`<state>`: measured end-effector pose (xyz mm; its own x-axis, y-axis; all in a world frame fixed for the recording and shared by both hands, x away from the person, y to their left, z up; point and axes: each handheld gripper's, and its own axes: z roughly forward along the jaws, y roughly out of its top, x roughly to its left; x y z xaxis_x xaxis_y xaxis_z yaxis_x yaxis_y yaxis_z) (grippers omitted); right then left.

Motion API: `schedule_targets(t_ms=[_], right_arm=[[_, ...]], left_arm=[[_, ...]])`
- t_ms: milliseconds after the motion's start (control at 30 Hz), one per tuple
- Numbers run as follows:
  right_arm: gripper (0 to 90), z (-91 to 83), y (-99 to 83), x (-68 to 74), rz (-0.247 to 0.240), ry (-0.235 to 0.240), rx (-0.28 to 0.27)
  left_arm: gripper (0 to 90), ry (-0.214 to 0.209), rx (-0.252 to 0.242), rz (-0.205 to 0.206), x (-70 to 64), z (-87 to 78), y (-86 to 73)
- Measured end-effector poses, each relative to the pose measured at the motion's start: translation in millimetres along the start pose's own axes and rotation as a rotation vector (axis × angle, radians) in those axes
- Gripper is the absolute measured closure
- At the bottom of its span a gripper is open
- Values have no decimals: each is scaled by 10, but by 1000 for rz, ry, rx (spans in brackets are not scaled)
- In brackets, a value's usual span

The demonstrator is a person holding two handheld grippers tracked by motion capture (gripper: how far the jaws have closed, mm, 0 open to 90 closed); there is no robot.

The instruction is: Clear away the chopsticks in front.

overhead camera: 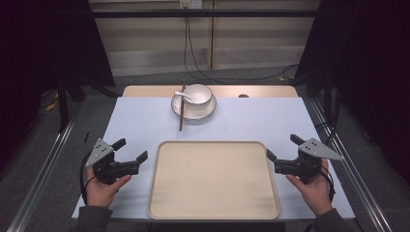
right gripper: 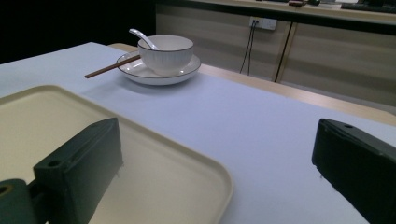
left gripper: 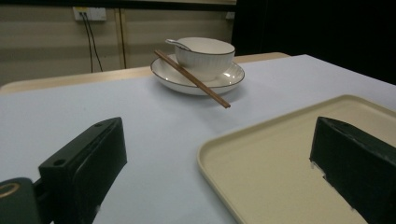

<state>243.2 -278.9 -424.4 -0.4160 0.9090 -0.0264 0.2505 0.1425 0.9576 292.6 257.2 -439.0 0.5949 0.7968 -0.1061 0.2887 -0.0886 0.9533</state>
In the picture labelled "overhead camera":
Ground person's right hand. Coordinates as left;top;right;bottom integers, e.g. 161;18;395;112
285;166;334;218

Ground light blue table mat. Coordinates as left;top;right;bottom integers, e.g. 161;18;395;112
72;96;356;220

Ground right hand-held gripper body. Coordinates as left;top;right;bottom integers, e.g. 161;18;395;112
274;137;345;186

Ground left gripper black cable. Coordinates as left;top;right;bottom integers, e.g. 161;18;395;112
78;150;98;206

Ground white ceramic spoon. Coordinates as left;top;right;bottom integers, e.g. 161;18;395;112
173;90;195;104

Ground brown wooden chopsticks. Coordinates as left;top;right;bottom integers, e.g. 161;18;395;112
178;83;188;132

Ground white plate with dark rim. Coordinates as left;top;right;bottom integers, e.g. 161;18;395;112
170;91;218;121

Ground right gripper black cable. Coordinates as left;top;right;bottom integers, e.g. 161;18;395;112
320;158;337;203

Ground black horizontal frame bar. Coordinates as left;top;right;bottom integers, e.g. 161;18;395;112
91;9;319;19

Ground black hanging wall cable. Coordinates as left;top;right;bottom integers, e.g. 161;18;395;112
183;7;301;82

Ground black curtain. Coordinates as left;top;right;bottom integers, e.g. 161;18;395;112
294;0;410;187
0;0;116;172

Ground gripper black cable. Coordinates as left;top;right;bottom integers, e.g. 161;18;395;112
78;150;98;206
320;158;337;203

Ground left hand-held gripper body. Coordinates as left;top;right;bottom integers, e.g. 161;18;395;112
85;138;141;186

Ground white wall socket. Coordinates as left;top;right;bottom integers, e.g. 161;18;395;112
179;0;204;10

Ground aluminium frame rail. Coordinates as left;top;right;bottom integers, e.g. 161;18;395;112
307;98;394;232
5;104;83;232

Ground beige rectangular tray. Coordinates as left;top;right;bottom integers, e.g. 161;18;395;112
146;140;281;221

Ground white bowl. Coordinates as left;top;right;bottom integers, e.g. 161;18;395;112
182;83;214;106

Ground wooden table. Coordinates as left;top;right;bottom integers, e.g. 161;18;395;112
122;84;300;99

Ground person's left hand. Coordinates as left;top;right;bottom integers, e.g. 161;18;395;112
84;166;132;209

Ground black metal stand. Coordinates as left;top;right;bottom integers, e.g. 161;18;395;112
313;69;339;146
56;75;86;133

